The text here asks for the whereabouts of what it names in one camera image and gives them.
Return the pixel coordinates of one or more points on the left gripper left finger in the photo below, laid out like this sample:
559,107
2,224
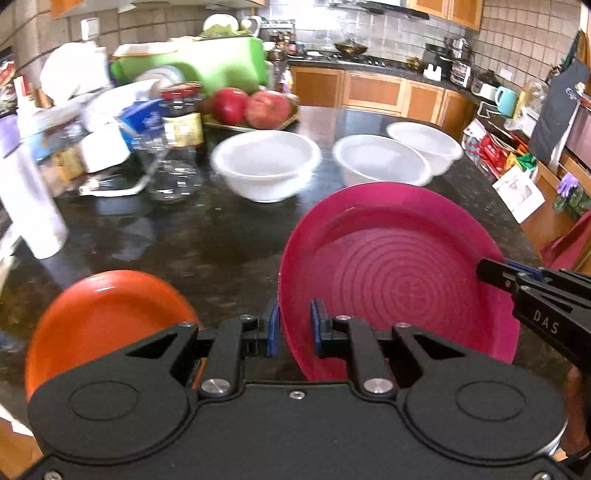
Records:
261,333

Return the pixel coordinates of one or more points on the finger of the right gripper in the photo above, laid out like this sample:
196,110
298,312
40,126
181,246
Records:
534,272
501,275

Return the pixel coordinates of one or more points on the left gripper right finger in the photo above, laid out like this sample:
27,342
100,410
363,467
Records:
330,335

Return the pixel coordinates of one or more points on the magenta plastic plate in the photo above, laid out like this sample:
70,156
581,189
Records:
391,253

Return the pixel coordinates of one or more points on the white plastic bowl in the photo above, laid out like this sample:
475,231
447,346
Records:
266,166
370,158
440,149

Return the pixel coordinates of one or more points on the orange plastic plate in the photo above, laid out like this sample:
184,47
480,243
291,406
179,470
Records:
97,316

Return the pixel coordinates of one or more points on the wooden lower kitchen cabinets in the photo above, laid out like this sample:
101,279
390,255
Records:
383,93

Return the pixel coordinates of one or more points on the person right hand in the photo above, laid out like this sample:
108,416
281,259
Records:
575,439

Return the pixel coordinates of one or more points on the red cloth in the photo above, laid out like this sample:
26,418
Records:
567,251

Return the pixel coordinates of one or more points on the white gift box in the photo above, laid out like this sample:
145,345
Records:
519,193

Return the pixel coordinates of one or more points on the dark hanging apron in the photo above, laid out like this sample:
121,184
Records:
557,111

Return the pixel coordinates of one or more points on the clear glass cup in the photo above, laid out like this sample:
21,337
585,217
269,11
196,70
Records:
169,179

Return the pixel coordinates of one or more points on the beige fruit tray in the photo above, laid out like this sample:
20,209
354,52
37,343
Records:
210,122

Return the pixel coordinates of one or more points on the red apple right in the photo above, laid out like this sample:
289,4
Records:
267,109

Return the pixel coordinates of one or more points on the red apple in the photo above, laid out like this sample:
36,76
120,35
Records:
228,106
267,109

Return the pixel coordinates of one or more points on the red apple left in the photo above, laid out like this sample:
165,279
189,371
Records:
228,106

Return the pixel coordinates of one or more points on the dark sauce jar red lid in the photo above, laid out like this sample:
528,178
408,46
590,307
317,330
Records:
180,110

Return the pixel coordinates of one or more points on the blue tissue pack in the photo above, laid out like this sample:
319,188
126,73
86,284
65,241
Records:
141,123

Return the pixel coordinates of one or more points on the wooden upper cabinets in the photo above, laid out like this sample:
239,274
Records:
467,13

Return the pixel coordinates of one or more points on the wok on stove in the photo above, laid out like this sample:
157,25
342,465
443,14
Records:
350,48

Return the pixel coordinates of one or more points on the green cutting board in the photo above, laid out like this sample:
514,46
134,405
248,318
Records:
238,62

